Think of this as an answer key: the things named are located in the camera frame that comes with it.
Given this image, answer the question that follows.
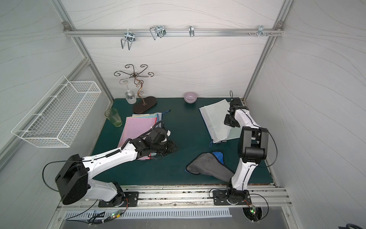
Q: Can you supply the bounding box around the hanging wine glass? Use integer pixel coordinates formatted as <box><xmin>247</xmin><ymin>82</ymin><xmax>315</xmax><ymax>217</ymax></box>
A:
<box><xmin>119</xmin><ymin>79</ymin><xmax>137</xmax><ymax>105</ymax></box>

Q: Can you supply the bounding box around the green plastic cup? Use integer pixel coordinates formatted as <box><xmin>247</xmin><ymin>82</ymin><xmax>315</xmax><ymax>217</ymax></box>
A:
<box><xmin>104</xmin><ymin>108</ymin><xmax>123</xmax><ymax>127</ymax></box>

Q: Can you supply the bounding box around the grey blue microfibre cloth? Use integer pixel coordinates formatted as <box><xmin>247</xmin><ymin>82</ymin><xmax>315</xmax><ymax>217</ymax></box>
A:
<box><xmin>185</xmin><ymin>152</ymin><xmax>234</xmax><ymax>183</ymax></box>

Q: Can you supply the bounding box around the lilac ceramic bowl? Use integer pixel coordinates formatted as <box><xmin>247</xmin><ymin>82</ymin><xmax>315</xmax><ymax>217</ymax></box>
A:
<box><xmin>184</xmin><ymin>92</ymin><xmax>198</xmax><ymax>104</ymax></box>

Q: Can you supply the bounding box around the white vent strip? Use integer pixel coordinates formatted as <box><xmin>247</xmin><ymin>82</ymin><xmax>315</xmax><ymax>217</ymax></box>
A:
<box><xmin>65</xmin><ymin>208</ymin><xmax>232</xmax><ymax>221</ymax></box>

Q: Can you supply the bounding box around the metal hook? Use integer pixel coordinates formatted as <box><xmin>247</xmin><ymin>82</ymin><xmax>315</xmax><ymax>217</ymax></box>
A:
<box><xmin>188</xmin><ymin>25</ymin><xmax>194</xmax><ymax>37</ymax></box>
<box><xmin>149</xmin><ymin>25</ymin><xmax>166</xmax><ymax>40</ymax></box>
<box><xmin>248</xmin><ymin>25</ymin><xmax>273</xmax><ymax>37</ymax></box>
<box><xmin>121</xmin><ymin>31</ymin><xmax>135</xmax><ymax>50</ymax></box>

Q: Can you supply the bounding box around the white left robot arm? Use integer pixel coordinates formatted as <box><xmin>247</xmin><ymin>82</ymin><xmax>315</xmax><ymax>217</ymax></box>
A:
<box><xmin>55</xmin><ymin>127</ymin><xmax>178</xmax><ymax>207</ymax></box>

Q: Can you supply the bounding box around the pink mesh document bag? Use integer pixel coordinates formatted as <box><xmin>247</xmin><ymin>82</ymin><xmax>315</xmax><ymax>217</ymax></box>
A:
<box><xmin>116</xmin><ymin>117</ymin><xmax>157</xmax><ymax>163</ymax></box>

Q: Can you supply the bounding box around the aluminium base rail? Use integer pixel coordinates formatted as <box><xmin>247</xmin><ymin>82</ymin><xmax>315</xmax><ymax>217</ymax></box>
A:
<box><xmin>57</xmin><ymin>185</ymin><xmax>293</xmax><ymax>211</ymax></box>

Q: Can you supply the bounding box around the dark oval stand base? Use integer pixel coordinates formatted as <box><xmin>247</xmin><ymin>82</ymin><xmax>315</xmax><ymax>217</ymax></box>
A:
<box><xmin>113</xmin><ymin>63</ymin><xmax>158</xmax><ymax>114</ymax></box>

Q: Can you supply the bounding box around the blue zipper document bag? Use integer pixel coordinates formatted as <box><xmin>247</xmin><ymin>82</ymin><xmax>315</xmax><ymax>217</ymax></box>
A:
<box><xmin>199</xmin><ymin>99</ymin><xmax>231</xmax><ymax>144</ymax></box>

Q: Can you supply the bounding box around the aluminium top cross rail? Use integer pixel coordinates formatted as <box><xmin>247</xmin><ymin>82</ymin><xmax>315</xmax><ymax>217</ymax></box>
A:
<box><xmin>64</xmin><ymin>27</ymin><xmax>285</xmax><ymax>38</ymax></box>

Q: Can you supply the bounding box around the green mesh document bag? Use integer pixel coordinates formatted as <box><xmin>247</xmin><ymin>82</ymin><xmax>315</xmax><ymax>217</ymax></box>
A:
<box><xmin>225</xmin><ymin>127</ymin><xmax>241</xmax><ymax>140</ymax></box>

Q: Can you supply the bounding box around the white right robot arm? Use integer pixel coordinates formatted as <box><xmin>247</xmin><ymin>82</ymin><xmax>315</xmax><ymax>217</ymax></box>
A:
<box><xmin>224</xmin><ymin>98</ymin><xmax>269</xmax><ymax>199</ymax></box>

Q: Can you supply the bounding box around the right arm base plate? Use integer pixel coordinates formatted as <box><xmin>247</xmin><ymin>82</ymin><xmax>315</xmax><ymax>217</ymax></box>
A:
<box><xmin>213</xmin><ymin>190</ymin><xmax>252</xmax><ymax>206</ymax></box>

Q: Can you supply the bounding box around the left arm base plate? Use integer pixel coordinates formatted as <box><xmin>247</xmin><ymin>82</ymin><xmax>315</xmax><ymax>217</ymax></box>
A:
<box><xmin>98</xmin><ymin>191</ymin><xmax>139</xmax><ymax>208</ymax></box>

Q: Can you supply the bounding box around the white wire basket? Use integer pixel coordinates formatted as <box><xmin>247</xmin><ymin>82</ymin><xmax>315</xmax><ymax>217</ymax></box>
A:
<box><xmin>11</xmin><ymin>76</ymin><xmax>101</xmax><ymax>148</ymax></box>

